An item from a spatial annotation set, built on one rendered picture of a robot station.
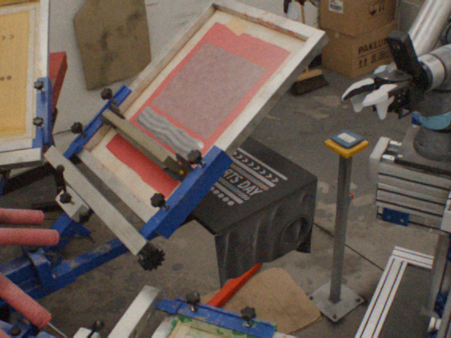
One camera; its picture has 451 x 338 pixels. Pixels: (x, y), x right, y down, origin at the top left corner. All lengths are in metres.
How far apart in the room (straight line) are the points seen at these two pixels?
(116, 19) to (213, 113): 2.18
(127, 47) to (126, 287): 1.69
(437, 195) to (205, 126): 0.75
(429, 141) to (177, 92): 0.85
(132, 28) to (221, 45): 2.04
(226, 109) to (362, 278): 1.58
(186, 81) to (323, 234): 1.64
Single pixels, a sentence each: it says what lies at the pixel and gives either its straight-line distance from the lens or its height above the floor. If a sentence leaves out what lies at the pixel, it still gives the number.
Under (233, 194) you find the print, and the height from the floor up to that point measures 0.95.
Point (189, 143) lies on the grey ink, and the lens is 1.77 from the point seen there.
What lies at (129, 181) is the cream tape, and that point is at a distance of 1.85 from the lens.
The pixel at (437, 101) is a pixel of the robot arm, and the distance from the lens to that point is 1.34.
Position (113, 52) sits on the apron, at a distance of 3.96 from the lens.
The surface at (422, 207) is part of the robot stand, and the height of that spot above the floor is 1.07.
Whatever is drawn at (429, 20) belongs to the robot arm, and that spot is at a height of 1.71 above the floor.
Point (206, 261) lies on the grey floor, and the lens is 3.17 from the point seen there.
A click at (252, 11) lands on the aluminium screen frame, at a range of 1.99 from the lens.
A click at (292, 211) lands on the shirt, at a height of 0.86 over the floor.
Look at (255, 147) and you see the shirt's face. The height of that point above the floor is 0.95.
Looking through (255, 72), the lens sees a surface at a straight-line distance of 1.82.
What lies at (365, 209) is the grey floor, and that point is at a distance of 3.53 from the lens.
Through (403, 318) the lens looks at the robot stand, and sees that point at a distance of 2.64.
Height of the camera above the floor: 2.18
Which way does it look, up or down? 34 degrees down
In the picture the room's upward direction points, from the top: 4 degrees counter-clockwise
